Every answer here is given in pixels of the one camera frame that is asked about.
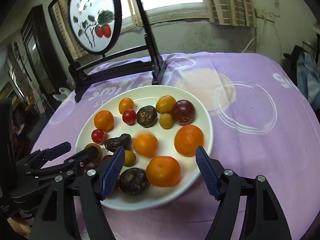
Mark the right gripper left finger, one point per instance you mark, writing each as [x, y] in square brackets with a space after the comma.
[56, 219]

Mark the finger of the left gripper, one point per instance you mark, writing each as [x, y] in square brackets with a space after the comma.
[79, 160]
[55, 152]

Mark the dark purple plum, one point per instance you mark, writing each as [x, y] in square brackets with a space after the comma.
[89, 166]
[183, 112]

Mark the small green kumquat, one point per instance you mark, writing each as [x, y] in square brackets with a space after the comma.
[166, 121]
[130, 158]

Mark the orange mandarin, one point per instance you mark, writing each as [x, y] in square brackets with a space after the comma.
[163, 171]
[146, 144]
[188, 139]

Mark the yellow-green kumquat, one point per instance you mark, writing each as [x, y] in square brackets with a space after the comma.
[165, 104]

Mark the person's left hand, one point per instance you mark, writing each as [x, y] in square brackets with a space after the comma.
[20, 226]

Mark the white plastic bag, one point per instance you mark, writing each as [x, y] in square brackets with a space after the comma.
[63, 94]

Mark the dark wooden cabinet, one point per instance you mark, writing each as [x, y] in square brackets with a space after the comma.
[41, 53]

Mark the white oval plate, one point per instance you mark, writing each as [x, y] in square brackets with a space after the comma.
[160, 128]

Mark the round painted screen ornament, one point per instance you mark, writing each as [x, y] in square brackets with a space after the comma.
[96, 26]

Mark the beige checked curtain left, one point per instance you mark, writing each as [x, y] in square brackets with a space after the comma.
[60, 9]

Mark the beige checked curtain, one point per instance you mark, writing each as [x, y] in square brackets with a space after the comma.
[60, 9]
[232, 12]

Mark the blue clothes pile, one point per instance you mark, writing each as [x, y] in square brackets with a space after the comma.
[303, 71]

